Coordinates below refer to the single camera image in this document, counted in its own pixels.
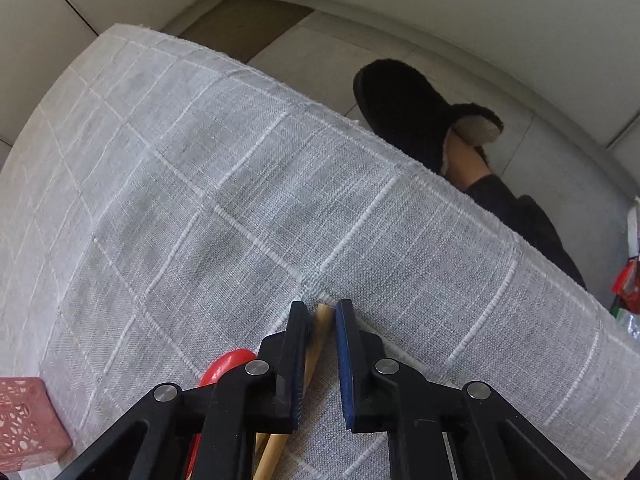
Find bamboo chopstick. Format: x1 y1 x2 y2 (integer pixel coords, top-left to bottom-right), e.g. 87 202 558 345
253 304 334 480

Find red plastic spoon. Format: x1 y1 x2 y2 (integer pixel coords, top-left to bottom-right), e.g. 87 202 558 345
186 349 256 479

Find grey checked tablecloth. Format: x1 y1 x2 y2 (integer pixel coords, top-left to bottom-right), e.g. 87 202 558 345
1 25 639 479

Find snack packages in basket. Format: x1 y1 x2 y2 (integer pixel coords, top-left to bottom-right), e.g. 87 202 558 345
610 197 640 341

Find pink perforated utensil holder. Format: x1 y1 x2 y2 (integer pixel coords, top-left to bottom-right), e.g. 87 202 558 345
0 377 72 474

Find person's leg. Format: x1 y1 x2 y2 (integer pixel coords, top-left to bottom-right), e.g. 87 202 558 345
445 130 587 288

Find black fuzzy slipper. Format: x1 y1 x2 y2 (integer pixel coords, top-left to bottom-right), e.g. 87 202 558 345
352 58 504 174

